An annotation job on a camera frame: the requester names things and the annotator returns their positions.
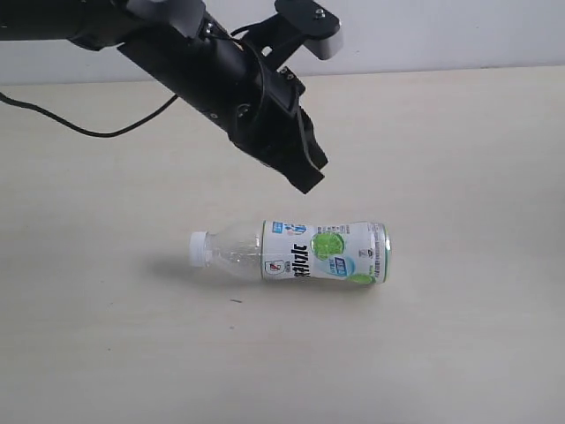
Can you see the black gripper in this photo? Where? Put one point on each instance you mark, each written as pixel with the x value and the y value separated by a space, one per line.
pixel 228 81

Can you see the clear bottle lime label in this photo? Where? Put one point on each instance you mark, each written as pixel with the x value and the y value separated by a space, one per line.
pixel 276 250

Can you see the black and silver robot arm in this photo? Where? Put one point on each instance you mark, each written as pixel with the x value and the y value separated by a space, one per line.
pixel 93 25

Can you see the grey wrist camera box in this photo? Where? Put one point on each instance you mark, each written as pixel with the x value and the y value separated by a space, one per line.
pixel 296 23

